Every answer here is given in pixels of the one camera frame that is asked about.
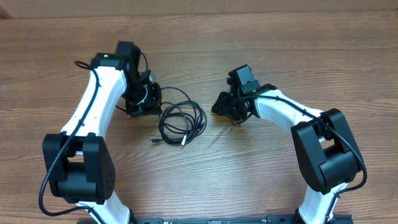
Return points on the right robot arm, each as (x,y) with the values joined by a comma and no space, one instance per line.
(328,156)

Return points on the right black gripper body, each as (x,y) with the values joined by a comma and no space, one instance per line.
(229,107)

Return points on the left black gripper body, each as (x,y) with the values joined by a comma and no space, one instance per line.
(140,99)

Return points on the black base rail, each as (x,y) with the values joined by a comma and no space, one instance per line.
(214,221)

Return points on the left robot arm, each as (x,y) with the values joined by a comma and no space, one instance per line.
(80,171)

